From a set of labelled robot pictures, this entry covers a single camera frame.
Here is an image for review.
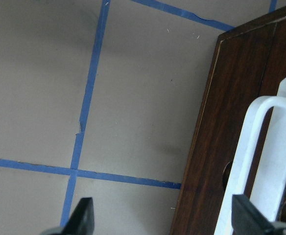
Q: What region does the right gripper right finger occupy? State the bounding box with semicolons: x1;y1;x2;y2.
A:
232;194;286;235

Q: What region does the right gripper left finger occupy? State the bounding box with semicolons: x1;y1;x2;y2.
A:
41;197;95;235

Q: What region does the white drawer handle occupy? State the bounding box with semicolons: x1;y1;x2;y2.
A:
214;78;286;235

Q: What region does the wooden drawer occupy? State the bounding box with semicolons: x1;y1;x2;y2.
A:
170;6;286;235

